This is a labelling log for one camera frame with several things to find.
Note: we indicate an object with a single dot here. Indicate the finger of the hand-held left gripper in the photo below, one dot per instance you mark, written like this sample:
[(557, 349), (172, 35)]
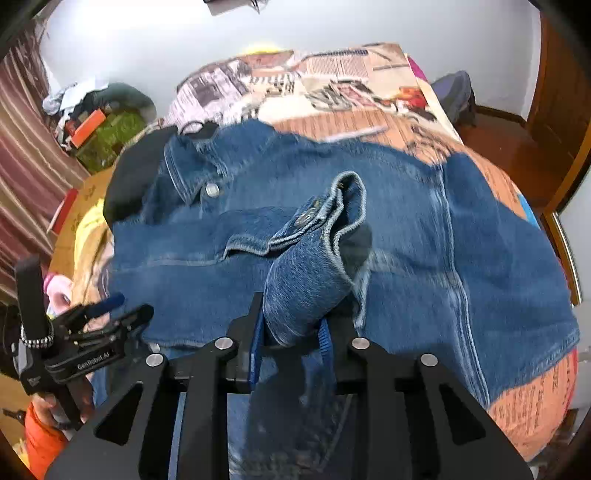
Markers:
[(134, 318), (108, 303)]

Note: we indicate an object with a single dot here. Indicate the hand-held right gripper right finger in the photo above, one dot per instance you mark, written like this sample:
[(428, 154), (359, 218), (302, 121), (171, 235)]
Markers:
[(326, 346)]

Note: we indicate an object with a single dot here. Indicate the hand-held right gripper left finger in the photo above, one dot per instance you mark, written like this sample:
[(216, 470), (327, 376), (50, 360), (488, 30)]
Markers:
[(256, 355)]

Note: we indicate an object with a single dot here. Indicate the blue denim jacket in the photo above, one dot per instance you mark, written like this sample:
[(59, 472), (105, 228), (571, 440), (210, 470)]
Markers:
[(415, 240)]

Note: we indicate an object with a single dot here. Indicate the person's left forearm orange sleeve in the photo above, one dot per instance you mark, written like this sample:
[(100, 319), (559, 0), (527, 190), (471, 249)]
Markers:
[(44, 447)]

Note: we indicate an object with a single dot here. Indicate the person's left hand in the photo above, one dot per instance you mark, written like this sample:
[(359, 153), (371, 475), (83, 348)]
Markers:
[(87, 399)]

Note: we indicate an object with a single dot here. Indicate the pink cloth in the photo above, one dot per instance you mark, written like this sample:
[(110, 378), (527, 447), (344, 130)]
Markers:
[(57, 290)]

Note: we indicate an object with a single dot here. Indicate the yellow blanket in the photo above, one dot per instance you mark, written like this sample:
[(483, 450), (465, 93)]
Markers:
[(90, 230)]

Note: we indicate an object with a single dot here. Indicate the red white box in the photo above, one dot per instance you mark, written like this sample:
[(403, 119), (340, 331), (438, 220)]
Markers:
[(64, 210)]

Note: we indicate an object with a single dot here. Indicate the brown cardboard box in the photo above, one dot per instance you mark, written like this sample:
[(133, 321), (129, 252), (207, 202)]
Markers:
[(92, 189)]

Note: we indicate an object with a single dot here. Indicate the striped brown curtain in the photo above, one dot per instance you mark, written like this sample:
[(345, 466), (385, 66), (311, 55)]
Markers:
[(27, 152)]

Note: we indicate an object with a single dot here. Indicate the orange box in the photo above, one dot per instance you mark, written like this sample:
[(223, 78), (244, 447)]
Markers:
[(87, 127)]

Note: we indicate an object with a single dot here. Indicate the dark grey cloth bundle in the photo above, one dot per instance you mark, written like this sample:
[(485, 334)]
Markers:
[(129, 99)]

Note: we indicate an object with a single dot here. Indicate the white cloth pile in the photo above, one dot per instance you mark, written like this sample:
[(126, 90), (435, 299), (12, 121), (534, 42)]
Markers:
[(69, 97)]

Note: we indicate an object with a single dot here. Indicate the newspaper print bed sheet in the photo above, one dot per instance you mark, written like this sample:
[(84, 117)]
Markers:
[(332, 83)]

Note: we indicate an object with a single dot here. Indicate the grey purple backpack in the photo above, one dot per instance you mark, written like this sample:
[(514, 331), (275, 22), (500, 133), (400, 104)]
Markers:
[(455, 97)]

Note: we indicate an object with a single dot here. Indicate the magenta cloth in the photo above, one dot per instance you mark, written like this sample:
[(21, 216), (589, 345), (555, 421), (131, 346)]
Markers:
[(418, 69)]

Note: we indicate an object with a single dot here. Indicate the yellow foam tube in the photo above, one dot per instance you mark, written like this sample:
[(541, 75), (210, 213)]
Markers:
[(263, 48)]

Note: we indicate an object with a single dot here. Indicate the wooden wardrobe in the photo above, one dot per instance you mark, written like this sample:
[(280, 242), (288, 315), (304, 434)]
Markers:
[(561, 101)]

